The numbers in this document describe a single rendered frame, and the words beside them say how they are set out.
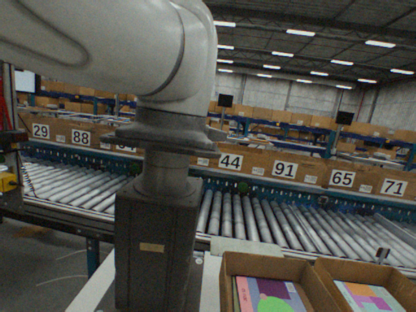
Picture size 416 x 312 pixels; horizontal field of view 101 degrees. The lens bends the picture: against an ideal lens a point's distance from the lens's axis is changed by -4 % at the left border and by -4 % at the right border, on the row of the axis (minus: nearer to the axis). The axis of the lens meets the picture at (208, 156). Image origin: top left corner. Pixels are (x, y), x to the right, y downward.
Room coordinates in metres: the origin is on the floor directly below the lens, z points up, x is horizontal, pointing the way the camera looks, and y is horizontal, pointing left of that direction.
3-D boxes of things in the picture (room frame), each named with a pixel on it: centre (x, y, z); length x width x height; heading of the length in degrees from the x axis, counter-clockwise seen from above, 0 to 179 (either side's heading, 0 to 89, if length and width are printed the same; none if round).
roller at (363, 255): (0.90, -0.80, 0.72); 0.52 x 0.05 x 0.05; 175
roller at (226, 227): (0.96, -0.16, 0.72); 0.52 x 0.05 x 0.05; 175
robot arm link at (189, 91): (0.40, 0.09, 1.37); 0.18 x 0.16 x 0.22; 158
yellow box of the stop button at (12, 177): (0.71, 0.89, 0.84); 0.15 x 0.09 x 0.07; 85
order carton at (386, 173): (1.31, -1.42, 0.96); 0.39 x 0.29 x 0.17; 85
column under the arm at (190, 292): (0.42, 0.09, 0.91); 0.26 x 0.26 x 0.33; 89
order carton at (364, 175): (1.34, -1.03, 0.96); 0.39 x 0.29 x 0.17; 85
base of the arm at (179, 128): (0.42, 0.07, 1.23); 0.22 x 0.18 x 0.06; 96
